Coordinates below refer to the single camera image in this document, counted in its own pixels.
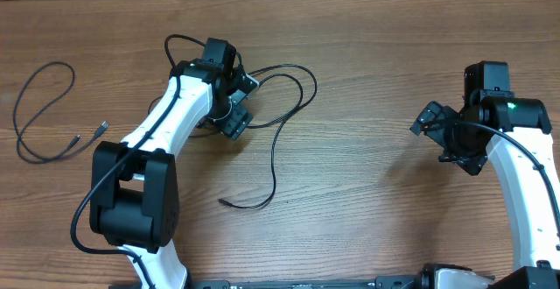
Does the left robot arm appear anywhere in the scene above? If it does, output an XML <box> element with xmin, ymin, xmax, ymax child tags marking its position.
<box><xmin>88</xmin><ymin>38</ymin><xmax>258</xmax><ymax>288</ymax></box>

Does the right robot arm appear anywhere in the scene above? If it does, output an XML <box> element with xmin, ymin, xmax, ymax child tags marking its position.
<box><xmin>421</xmin><ymin>61</ymin><xmax>559</xmax><ymax>288</ymax></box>

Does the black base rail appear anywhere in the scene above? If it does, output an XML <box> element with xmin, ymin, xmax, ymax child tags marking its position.
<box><xmin>187</xmin><ymin>275</ymin><xmax>436</xmax><ymax>289</ymax></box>

